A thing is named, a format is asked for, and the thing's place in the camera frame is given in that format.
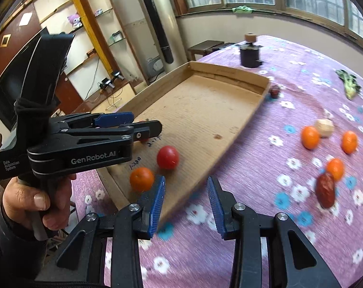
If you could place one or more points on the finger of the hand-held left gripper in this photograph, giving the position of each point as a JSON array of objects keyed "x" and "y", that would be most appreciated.
[
  {"x": 115, "y": 119},
  {"x": 145, "y": 130}
]

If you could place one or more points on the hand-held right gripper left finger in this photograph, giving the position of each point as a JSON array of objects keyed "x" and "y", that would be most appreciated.
[{"x": 156, "y": 207}]

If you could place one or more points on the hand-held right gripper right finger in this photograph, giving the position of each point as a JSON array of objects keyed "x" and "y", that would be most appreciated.
[{"x": 214, "y": 207}]

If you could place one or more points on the orange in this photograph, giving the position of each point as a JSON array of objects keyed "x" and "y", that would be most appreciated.
[
  {"x": 349, "y": 142},
  {"x": 141, "y": 180},
  {"x": 335, "y": 169},
  {"x": 310, "y": 138}
]

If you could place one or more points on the red tomato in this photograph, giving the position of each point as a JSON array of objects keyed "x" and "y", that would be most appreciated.
[
  {"x": 144, "y": 141},
  {"x": 168, "y": 157}
]

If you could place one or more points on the cardboard box tray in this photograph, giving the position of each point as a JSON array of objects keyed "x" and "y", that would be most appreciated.
[{"x": 199, "y": 111}]

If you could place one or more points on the red date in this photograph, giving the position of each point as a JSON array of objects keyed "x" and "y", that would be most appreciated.
[
  {"x": 275, "y": 91},
  {"x": 325, "y": 190}
]

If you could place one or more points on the person's left forearm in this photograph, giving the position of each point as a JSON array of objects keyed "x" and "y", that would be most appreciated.
[{"x": 10, "y": 246}]

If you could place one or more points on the person's left hand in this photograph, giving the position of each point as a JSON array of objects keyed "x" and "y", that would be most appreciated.
[{"x": 22, "y": 198}]

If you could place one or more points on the wooden television cabinet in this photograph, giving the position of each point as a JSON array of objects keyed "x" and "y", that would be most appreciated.
[{"x": 115, "y": 96}]

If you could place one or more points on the green white box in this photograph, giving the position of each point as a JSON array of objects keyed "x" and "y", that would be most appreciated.
[{"x": 117, "y": 37}]

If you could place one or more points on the brown wooden stool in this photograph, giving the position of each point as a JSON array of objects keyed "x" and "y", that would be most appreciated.
[
  {"x": 228, "y": 46},
  {"x": 204, "y": 48}
]

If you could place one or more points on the purple plush toy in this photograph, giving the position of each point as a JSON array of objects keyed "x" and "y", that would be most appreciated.
[{"x": 74, "y": 20}]

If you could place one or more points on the tower air conditioner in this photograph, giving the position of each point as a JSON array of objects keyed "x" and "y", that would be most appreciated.
[{"x": 156, "y": 18}]

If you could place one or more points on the black cylinder device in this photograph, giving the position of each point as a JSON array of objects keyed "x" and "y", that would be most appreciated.
[{"x": 249, "y": 55}]

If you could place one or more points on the yellow framed shelf unit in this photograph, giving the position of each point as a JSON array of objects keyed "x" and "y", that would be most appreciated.
[{"x": 49, "y": 9}]

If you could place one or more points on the brown wooden door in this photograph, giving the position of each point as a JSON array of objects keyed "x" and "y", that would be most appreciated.
[{"x": 16, "y": 36}]

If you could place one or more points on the peeled banana piece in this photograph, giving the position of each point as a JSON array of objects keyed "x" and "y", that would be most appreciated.
[{"x": 323, "y": 127}]

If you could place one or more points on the wooden spool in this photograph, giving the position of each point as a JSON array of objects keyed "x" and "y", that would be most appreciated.
[{"x": 249, "y": 37}]

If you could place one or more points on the green cloth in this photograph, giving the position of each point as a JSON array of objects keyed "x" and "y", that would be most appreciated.
[{"x": 243, "y": 9}]

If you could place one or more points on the purple floral tablecloth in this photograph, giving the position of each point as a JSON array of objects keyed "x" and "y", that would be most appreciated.
[{"x": 289, "y": 66}]

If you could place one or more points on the green leafy vegetable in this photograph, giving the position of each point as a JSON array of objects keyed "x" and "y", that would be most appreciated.
[{"x": 347, "y": 84}]

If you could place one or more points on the small black camera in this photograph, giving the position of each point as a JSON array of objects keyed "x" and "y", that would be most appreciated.
[
  {"x": 105, "y": 84},
  {"x": 119, "y": 76}
]

